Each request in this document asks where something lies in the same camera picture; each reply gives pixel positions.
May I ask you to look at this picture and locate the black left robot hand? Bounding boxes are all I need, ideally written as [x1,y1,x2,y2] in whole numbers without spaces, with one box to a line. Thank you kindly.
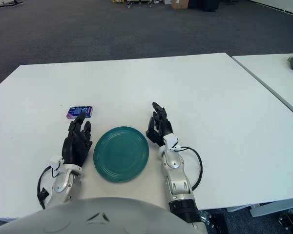
[62,112,93,168]

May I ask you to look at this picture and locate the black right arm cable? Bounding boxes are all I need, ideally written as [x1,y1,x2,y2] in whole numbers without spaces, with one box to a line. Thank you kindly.
[177,146,204,192]

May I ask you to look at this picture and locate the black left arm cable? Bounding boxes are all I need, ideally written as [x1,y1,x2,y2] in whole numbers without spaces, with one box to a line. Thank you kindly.
[37,165,57,211]

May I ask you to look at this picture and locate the wheeled metal cart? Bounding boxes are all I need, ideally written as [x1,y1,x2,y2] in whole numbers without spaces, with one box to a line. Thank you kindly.
[126,0,162,8]

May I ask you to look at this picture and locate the brown cardboard box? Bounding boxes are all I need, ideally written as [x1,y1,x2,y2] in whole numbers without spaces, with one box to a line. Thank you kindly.
[171,0,189,10]

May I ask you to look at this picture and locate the black table foot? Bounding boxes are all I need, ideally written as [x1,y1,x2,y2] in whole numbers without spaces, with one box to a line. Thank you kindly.
[277,209,293,231]
[200,211,230,234]

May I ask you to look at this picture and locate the silver robot torso shell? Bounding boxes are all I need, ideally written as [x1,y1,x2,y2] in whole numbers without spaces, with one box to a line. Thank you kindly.
[0,196,204,234]

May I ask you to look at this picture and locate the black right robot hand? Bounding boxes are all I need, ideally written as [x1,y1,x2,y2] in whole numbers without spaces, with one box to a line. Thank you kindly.
[146,101,174,148]

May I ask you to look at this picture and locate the black floor stand base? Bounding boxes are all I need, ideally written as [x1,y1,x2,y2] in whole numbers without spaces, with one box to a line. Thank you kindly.
[0,0,24,8]

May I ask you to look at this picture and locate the teal green round plate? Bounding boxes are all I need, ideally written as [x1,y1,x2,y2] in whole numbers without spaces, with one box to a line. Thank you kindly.
[93,126,150,183]

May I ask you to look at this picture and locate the blue purple gum pack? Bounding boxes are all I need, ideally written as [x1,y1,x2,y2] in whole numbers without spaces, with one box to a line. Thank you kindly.
[65,105,93,120]

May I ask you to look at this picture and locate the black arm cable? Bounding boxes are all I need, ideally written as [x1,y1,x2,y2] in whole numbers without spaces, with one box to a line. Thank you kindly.
[37,165,57,211]
[177,146,204,192]

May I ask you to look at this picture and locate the black cabinet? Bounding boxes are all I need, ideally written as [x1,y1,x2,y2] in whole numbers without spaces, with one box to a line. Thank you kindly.
[188,0,221,12]

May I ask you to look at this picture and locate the white table frame beam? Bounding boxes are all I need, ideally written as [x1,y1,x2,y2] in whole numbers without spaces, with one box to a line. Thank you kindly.
[249,202,293,218]
[226,204,254,214]

